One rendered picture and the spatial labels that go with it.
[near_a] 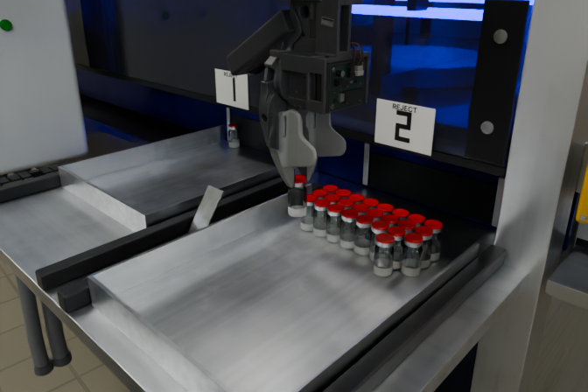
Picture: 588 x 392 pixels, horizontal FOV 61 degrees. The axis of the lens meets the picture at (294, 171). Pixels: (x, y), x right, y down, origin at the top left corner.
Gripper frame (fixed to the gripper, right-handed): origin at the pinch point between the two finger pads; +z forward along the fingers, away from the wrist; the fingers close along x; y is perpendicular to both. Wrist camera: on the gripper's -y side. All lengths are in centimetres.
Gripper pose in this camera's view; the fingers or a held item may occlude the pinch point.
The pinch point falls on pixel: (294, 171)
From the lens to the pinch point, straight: 57.2
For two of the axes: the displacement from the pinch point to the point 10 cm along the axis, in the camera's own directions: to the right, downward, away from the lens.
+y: 7.2, 2.5, -6.4
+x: 6.9, -2.6, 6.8
